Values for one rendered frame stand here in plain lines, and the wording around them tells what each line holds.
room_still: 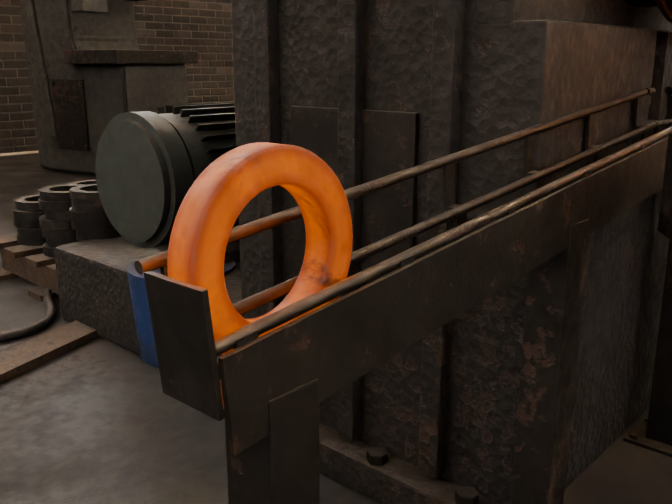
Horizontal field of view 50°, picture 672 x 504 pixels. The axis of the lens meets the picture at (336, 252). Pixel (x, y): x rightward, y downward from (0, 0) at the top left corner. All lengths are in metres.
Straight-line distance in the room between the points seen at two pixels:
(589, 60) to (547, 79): 0.15
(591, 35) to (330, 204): 0.72
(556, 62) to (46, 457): 1.27
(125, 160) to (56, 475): 0.87
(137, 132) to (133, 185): 0.15
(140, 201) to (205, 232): 1.50
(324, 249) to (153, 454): 1.06
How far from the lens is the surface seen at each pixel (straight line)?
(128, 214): 2.11
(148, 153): 1.98
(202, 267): 0.55
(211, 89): 8.30
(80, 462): 1.66
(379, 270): 0.68
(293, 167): 0.60
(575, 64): 1.22
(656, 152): 1.28
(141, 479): 1.57
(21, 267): 2.96
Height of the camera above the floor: 0.81
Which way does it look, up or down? 15 degrees down
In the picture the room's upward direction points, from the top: straight up
